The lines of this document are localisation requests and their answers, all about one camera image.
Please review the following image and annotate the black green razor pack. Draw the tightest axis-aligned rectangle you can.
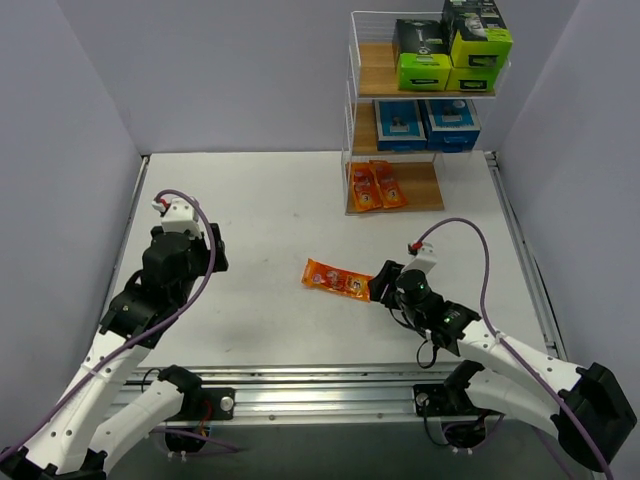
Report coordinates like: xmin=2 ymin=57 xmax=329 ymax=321
xmin=392 ymin=19 xmax=452 ymax=91

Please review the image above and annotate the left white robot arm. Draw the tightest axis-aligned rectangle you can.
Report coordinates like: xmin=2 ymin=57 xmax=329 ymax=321
xmin=1 ymin=222 xmax=228 ymax=479

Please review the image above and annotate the tall green black razor box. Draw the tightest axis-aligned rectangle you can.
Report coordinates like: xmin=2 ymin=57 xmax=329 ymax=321
xmin=445 ymin=67 xmax=501 ymax=93

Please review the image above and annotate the orange razor bag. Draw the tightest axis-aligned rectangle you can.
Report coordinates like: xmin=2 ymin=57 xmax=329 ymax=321
xmin=350 ymin=162 xmax=382 ymax=212
xmin=369 ymin=160 xmax=408 ymax=209
xmin=301 ymin=258 xmax=372 ymax=302

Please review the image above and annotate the blue white razor box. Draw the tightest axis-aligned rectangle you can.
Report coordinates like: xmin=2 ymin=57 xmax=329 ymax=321
xmin=373 ymin=100 xmax=427 ymax=152

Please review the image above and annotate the aluminium mounting rail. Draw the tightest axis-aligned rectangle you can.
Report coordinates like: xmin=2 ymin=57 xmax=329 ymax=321
xmin=114 ymin=364 xmax=596 ymax=426

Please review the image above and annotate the small black green razor box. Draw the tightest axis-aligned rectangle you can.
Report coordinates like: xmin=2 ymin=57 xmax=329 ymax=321
xmin=441 ymin=0 xmax=513 ymax=69

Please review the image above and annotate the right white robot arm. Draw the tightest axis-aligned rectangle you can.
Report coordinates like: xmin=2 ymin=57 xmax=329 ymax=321
xmin=368 ymin=260 xmax=637 ymax=473

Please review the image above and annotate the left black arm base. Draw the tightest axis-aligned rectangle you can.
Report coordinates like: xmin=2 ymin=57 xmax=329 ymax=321
xmin=198 ymin=387 xmax=236 ymax=422

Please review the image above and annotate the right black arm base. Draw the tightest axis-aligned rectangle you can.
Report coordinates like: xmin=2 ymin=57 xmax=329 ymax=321
xmin=412 ymin=383 xmax=466 ymax=417

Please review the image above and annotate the white wire wooden shelf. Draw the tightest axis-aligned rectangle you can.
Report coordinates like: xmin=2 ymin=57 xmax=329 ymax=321
xmin=341 ymin=1 xmax=513 ymax=214

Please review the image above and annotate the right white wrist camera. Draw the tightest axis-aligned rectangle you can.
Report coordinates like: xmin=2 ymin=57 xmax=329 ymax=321
xmin=403 ymin=242 xmax=437 ymax=275

